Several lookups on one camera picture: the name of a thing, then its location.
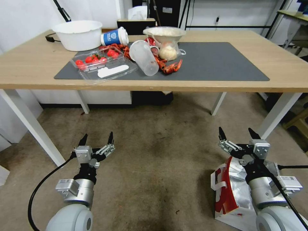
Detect clear bag with bun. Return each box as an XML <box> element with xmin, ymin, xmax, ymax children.
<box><xmin>158</xmin><ymin>40</ymin><xmax>187</xmax><ymax>61</ymax></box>

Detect red crayfish shell pieces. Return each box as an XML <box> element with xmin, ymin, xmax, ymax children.
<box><xmin>98</xmin><ymin>44</ymin><xmax>132</xmax><ymax>61</ymax></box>

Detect black tissue box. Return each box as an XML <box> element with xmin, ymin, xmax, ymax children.
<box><xmin>117</xmin><ymin>5</ymin><xmax>157</xmax><ymax>36</ymax></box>

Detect dark grey table mat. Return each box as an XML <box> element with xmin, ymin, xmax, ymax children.
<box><xmin>54</xmin><ymin>42</ymin><xmax>270</xmax><ymax>82</ymax></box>

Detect black metal frame stand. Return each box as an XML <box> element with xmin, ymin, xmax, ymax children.
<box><xmin>178</xmin><ymin>0</ymin><xmax>289</xmax><ymax>39</ymax></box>

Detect clear plastic clamshell box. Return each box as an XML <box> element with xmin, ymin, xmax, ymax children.
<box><xmin>70</xmin><ymin>46</ymin><xmax>139</xmax><ymax>81</ymax></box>

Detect small red sauce cup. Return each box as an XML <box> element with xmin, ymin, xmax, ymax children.
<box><xmin>145</xmin><ymin>36</ymin><xmax>160</xmax><ymax>55</ymax></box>

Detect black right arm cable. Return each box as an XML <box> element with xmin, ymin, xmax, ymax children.
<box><xmin>252</xmin><ymin>154</ymin><xmax>308</xmax><ymax>231</ymax></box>

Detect wooden table with white legs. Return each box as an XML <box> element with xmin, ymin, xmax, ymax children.
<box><xmin>0</xmin><ymin>29</ymin><xmax>308</xmax><ymax>167</ymax></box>

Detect black cabinet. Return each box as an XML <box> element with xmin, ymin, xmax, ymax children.
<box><xmin>132</xmin><ymin>0</ymin><xmax>181</xmax><ymax>27</ymax></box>

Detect white low cabinet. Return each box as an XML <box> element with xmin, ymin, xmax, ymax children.
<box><xmin>31</xmin><ymin>90</ymin><xmax>133</xmax><ymax>106</ymax></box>

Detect blue white paper cup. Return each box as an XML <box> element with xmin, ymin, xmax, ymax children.
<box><xmin>100</xmin><ymin>26</ymin><xmax>129</xmax><ymax>47</ymax></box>

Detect pale bowl of rice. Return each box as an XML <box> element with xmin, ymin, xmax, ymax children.
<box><xmin>143</xmin><ymin>26</ymin><xmax>187</xmax><ymax>46</ymax></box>

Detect white plastic basin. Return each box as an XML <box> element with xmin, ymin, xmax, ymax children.
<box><xmin>52</xmin><ymin>20</ymin><xmax>103</xmax><ymax>52</ymax></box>

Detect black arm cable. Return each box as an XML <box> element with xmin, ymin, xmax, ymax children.
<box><xmin>27</xmin><ymin>156</ymin><xmax>75</xmax><ymax>231</ymax></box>
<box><xmin>252</xmin><ymin>154</ymin><xmax>308</xmax><ymax>231</ymax></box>

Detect red crayfish with claws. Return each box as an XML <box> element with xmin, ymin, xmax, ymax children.
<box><xmin>154</xmin><ymin>55</ymin><xmax>183</xmax><ymax>75</ymax></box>

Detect light wooden side table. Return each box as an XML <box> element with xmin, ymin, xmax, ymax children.
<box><xmin>277</xmin><ymin>9</ymin><xmax>308</xmax><ymax>57</ymax></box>

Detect clear plastic cup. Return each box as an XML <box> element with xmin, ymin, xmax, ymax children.
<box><xmin>129</xmin><ymin>39</ymin><xmax>159</xmax><ymax>76</ymax></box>

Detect red white foil delivery bag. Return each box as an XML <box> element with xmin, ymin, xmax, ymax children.
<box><xmin>210</xmin><ymin>156</ymin><xmax>257</xmax><ymax>228</ymax></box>

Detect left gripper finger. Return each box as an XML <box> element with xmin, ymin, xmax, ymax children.
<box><xmin>97</xmin><ymin>131</ymin><xmax>116</xmax><ymax>157</ymax></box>
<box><xmin>74</xmin><ymin>133</ymin><xmax>93</xmax><ymax>165</ymax></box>

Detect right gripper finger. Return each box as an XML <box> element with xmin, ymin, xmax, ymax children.
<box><xmin>218</xmin><ymin>127</ymin><xmax>243</xmax><ymax>155</ymax></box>
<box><xmin>248</xmin><ymin>128</ymin><xmax>271</xmax><ymax>160</ymax></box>

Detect black box under table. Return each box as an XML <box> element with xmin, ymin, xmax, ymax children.
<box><xmin>131</xmin><ymin>90</ymin><xmax>174</xmax><ymax>107</ymax></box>

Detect black tripod leg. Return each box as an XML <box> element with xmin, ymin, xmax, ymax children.
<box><xmin>52</xmin><ymin>0</ymin><xmax>72</xmax><ymax>22</ymax></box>

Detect wooden stool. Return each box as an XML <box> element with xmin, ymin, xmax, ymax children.
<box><xmin>282</xmin><ymin>103</ymin><xmax>308</xmax><ymax>139</ymax></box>

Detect white label in clamshell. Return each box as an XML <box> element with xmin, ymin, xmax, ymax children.
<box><xmin>97</xmin><ymin>64</ymin><xmax>129</xmax><ymax>79</ymax></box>

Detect white box on floor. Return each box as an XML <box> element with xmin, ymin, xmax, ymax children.
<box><xmin>0</xmin><ymin>163</ymin><xmax>11</xmax><ymax>186</ymax></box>

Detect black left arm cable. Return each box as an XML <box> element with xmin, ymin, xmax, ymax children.
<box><xmin>27</xmin><ymin>156</ymin><xmax>75</xmax><ymax>231</ymax></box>

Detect black power adapter with cable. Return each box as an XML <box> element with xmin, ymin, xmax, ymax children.
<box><xmin>45</xmin><ymin>33</ymin><xmax>62</xmax><ymax>43</ymax></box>

